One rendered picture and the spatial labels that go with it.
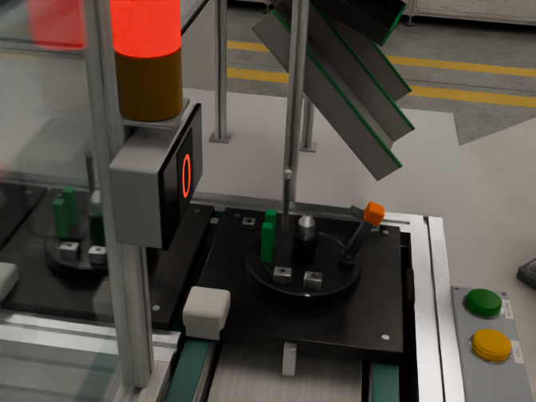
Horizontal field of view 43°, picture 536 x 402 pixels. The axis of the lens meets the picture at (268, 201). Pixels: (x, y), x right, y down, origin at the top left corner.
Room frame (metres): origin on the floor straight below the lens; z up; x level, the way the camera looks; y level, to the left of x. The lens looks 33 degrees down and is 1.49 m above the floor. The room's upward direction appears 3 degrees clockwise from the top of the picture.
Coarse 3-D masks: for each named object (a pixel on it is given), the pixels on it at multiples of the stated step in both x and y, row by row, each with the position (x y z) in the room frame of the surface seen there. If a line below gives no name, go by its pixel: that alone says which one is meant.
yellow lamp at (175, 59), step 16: (128, 64) 0.46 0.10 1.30; (144, 64) 0.46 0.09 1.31; (160, 64) 0.46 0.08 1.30; (176, 64) 0.47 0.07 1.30; (128, 80) 0.46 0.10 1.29; (144, 80) 0.46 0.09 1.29; (160, 80) 0.46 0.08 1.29; (176, 80) 0.47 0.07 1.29; (128, 96) 0.46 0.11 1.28; (144, 96) 0.46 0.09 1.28; (160, 96) 0.46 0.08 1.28; (176, 96) 0.47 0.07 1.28; (128, 112) 0.46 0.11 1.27; (144, 112) 0.46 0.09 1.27; (160, 112) 0.46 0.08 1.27; (176, 112) 0.47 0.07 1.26
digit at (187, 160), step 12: (192, 144) 0.50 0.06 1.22; (180, 156) 0.46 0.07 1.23; (192, 156) 0.50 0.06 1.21; (180, 168) 0.46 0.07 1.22; (192, 168) 0.50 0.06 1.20; (180, 180) 0.46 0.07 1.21; (192, 180) 0.50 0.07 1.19; (180, 192) 0.46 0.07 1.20; (180, 204) 0.46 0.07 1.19; (180, 216) 0.46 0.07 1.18
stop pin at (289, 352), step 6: (288, 342) 0.54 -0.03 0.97; (288, 348) 0.53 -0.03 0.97; (294, 348) 0.53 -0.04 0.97; (288, 354) 0.53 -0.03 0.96; (294, 354) 0.53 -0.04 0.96; (288, 360) 0.53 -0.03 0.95; (294, 360) 0.53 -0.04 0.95; (282, 366) 0.53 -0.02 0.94; (288, 366) 0.53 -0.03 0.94; (294, 366) 0.53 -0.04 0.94; (282, 372) 0.53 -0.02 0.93; (288, 372) 0.53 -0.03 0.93; (294, 372) 0.53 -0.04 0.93
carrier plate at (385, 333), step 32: (224, 224) 0.75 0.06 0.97; (256, 224) 0.75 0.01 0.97; (288, 224) 0.75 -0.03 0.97; (320, 224) 0.76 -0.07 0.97; (352, 224) 0.76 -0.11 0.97; (224, 256) 0.68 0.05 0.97; (384, 256) 0.69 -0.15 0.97; (224, 288) 0.62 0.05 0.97; (384, 288) 0.63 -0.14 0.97; (256, 320) 0.56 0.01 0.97; (288, 320) 0.57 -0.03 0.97; (320, 320) 0.57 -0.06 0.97; (352, 320) 0.57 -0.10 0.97; (384, 320) 0.57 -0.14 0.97; (320, 352) 0.53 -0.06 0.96; (352, 352) 0.53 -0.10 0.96; (384, 352) 0.53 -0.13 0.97
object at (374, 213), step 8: (352, 208) 0.65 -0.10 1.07; (368, 208) 0.64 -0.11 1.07; (376, 208) 0.64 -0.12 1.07; (360, 216) 0.64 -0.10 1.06; (368, 216) 0.64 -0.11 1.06; (376, 216) 0.64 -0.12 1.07; (360, 224) 0.65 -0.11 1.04; (368, 224) 0.64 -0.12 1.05; (376, 224) 0.64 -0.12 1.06; (360, 232) 0.64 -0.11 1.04; (368, 232) 0.64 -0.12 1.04; (352, 240) 0.65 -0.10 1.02; (360, 240) 0.64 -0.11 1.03; (352, 248) 0.64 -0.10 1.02; (344, 256) 0.64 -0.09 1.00; (352, 256) 0.64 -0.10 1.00
